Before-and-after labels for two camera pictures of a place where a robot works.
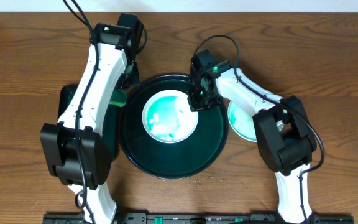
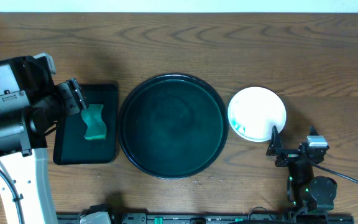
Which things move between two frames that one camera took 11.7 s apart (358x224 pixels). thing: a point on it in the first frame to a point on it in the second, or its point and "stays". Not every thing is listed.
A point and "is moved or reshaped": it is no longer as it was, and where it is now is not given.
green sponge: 119,98 is moved or reshaped
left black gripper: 130,78 to 74,96
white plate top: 166,116 is moved or reshaped
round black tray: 186,158 stays
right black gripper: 194,104 to 276,149
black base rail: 199,218 stays
